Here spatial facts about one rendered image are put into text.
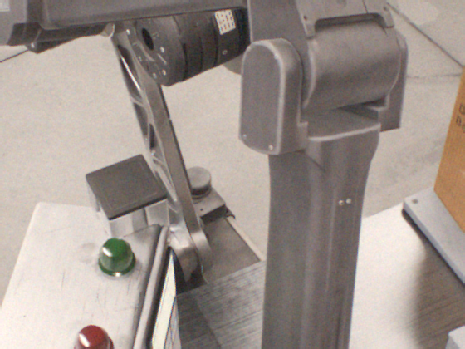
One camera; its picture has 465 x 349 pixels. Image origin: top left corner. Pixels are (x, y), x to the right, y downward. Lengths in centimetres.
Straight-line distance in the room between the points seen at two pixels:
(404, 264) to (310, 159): 87
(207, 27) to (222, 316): 41
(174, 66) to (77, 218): 62
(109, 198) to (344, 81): 18
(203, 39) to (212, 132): 148
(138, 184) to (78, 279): 8
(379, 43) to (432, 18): 253
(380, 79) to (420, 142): 215
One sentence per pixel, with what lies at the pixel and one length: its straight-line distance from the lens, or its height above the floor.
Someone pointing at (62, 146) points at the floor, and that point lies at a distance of 278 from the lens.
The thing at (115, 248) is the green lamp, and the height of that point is 150.
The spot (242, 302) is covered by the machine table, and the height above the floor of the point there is 83.
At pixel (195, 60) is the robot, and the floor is 113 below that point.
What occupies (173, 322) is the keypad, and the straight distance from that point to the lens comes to 77.
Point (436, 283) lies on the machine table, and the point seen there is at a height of 83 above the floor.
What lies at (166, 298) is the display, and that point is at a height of 144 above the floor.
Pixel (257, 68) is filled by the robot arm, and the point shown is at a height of 160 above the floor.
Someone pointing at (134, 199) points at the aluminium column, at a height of 150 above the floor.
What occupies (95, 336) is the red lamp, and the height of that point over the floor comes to 150.
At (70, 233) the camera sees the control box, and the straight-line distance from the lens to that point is 70.
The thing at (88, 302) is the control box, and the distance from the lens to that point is 66.
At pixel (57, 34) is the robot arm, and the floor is 141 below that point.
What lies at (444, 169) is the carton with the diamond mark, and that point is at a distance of 150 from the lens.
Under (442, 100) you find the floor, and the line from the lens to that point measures 292.
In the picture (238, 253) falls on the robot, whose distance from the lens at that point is 221.
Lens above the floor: 202
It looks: 52 degrees down
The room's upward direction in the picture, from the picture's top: 4 degrees counter-clockwise
